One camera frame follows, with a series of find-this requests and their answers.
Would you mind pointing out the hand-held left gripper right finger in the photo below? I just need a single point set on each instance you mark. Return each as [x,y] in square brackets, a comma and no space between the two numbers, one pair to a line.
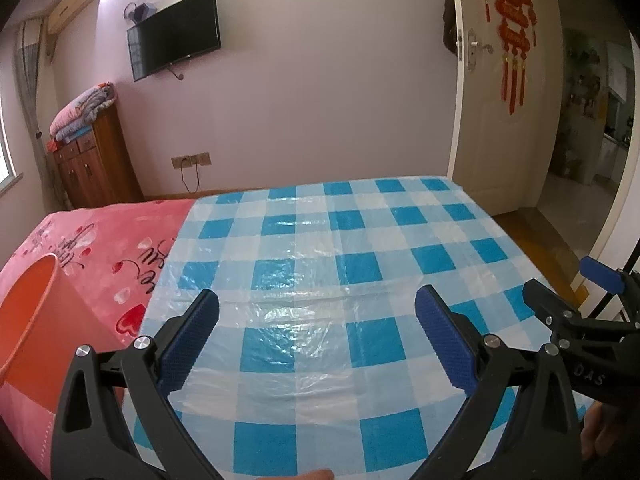
[442,340]

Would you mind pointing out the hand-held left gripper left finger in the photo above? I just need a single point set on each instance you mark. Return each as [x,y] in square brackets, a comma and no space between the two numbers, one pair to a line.
[192,345]

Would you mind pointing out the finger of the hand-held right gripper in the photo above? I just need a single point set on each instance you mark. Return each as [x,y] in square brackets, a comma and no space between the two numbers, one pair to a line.
[602,272]
[550,305]

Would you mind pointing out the orange plastic bucket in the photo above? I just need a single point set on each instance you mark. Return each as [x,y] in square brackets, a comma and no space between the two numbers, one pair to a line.
[60,335]

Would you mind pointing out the person's right hand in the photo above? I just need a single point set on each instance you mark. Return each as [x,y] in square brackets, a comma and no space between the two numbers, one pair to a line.
[607,430]

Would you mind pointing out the person's left hand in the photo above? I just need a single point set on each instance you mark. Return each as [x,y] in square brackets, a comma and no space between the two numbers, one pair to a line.
[315,475]

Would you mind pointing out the pink printed bedspread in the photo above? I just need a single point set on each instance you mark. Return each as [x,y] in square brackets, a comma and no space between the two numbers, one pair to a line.
[100,240]

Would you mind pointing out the blue chequered plastic tablecloth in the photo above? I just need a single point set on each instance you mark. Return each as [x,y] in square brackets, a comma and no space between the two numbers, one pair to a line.
[325,260]

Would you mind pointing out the white door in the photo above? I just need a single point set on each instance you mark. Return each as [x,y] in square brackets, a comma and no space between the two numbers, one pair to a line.
[490,135]

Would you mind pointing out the cluttered background shelf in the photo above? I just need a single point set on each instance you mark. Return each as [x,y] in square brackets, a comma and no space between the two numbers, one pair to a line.
[585,85]

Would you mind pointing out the brown wooden cabinet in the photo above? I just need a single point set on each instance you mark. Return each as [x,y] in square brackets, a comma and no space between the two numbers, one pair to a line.
[95,160]

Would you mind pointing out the folded blankets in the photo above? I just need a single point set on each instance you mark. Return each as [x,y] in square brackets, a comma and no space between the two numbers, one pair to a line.
[82,110]

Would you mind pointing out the window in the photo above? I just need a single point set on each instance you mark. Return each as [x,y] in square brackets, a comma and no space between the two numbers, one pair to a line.
[6,160]

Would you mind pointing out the red hanging knot decoration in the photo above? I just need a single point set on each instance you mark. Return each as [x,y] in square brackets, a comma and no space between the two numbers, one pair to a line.
[510,5]

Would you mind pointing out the black hanging bag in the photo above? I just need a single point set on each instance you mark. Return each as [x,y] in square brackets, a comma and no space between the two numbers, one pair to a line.
[449,20]

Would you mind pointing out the grey curtain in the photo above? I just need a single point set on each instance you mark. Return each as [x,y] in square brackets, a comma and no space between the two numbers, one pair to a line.
[27,70]

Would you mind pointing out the white air conditioner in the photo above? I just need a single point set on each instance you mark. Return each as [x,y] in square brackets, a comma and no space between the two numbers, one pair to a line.
[70,7]

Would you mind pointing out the wall socket strip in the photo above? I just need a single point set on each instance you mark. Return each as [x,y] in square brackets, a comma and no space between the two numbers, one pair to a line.
[192,160]

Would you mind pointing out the black wall television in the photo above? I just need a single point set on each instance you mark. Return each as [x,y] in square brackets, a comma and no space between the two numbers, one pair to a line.
[175,35]

